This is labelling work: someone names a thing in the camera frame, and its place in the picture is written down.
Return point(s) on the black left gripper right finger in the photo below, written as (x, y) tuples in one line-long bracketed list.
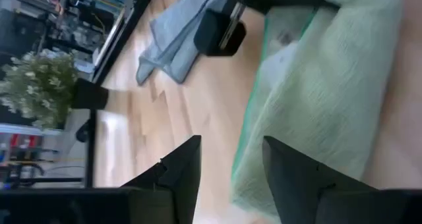
[(293, 178)]

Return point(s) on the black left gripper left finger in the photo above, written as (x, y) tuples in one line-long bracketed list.
[(184, 171)]

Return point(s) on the grey microfiber towel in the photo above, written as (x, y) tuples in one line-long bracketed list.
[(178, 36)]

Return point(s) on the green microfiber towel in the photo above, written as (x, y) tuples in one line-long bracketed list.
[(329, 85)]

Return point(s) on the clear plastic bin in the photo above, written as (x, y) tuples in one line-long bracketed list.
[(84, 64)]

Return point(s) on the small potted green plant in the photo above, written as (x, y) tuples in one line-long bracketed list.
[(39, 85)]

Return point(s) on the black aluminium table frame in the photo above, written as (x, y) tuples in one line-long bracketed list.
[(112, 52)]

